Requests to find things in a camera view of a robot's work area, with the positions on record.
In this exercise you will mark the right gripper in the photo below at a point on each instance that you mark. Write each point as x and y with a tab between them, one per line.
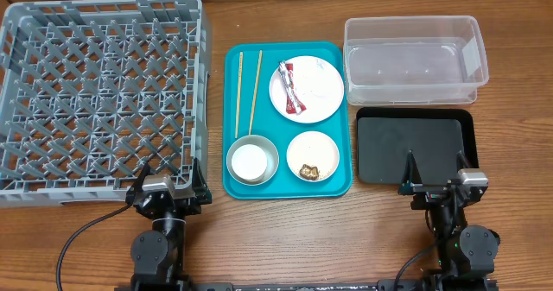
430	197

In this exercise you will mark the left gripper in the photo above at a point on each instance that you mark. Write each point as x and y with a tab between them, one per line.
200	192

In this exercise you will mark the white cup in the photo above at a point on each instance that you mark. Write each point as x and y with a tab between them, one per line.
249	162

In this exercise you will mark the small pink plate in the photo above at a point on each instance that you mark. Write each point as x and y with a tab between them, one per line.
315	149

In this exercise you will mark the brown food scrap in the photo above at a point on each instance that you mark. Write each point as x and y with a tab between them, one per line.
309	172

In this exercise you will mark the red silver snack wrapper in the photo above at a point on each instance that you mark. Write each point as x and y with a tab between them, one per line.
293	105

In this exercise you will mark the wooden chopstick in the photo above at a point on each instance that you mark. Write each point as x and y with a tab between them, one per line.
238	101
254	96

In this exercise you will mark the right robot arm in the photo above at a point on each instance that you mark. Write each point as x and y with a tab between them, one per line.
466	253

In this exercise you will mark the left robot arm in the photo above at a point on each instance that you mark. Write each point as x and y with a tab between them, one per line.
158	254

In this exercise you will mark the black waste tray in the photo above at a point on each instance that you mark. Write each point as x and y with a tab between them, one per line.
385	137

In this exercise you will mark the grey bowl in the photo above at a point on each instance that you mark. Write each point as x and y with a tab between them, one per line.
269	149

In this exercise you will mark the teal serving tray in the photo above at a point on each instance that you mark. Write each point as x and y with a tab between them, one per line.
268	122

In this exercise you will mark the clear plastic bin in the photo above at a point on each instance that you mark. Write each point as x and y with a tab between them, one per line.
413	60

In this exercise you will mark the grey plastic dish rack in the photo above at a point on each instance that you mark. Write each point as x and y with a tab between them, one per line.
92	90

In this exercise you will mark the large white plate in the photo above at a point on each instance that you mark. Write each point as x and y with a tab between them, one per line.
317	84

